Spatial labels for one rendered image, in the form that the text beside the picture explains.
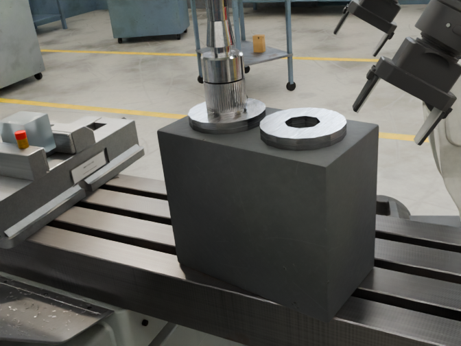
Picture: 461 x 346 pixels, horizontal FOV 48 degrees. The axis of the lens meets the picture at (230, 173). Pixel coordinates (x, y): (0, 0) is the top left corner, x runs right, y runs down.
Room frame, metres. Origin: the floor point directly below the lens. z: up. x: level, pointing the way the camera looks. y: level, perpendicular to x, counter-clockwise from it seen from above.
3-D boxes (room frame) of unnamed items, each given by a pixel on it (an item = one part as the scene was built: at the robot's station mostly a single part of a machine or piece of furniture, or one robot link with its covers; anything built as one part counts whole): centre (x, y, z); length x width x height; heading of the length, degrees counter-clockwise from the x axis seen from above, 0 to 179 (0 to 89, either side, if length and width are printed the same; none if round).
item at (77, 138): (0.85, 0.29, 1.01); 0.12 x 0.06 x 0.04; 62
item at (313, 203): (0.54, -0.04, 1.02); 0.22 x 0.12 x 0.20; 50
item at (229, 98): (0.57, 0.00, 1.14); 0.05 x 0.05 x 0.06
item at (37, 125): (0.80, 0.32, 1.03); 0.06 x 0.05 x 0.06; 62
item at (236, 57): (0.57, 0.00, 1.18); 0.05 x 0.05 x 0.01
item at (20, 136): (0.76, 0.31, 1.04); 0.02 x 0.02 x 0.03
